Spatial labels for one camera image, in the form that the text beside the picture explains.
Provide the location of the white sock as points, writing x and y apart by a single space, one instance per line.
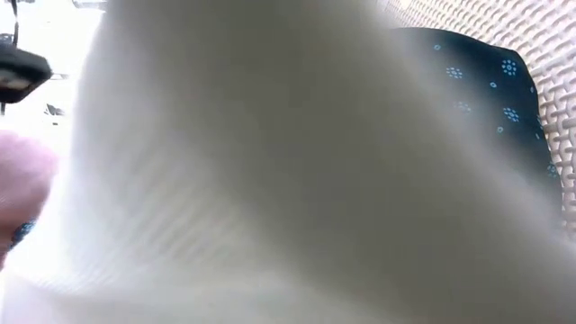
270 157

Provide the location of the navy dotted garment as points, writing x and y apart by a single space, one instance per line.
486 90

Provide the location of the pink garment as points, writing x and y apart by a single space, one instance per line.
22 180

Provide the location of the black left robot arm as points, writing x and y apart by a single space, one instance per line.
22 67

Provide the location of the large white plastic bin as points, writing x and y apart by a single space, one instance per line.
540 36

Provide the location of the thin black pole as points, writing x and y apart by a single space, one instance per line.
15 22

